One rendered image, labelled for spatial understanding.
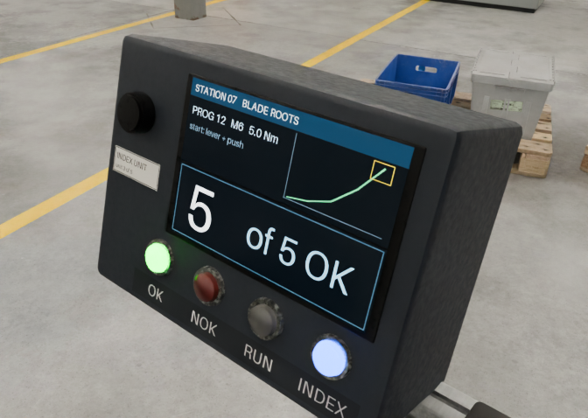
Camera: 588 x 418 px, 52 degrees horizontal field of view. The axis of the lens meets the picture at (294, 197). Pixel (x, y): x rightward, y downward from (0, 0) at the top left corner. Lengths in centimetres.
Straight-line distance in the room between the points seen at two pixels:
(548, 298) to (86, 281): 171
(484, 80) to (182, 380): 216
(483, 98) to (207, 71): 298
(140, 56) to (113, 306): 182
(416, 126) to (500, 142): 7
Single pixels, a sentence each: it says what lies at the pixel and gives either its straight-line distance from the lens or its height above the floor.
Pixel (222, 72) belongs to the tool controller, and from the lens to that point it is 38.
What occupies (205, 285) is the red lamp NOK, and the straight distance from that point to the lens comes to 40.
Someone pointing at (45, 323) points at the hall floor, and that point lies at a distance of 220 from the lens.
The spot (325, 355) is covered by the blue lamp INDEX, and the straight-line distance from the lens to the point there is 35.
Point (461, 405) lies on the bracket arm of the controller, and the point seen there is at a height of 105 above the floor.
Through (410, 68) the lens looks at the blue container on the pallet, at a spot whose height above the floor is 28.
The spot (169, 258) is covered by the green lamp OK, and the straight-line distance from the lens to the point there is 43.
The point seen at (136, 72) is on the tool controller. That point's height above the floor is 123.
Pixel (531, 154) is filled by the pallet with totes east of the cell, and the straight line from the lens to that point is 329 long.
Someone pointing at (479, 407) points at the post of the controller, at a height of 106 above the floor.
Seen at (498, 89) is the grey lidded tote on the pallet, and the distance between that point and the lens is 330.
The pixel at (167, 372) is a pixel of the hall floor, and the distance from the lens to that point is 194.
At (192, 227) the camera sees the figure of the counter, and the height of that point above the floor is 115.
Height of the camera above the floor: 136
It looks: 29 degrees down
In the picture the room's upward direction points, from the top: 2 degrees clockwise
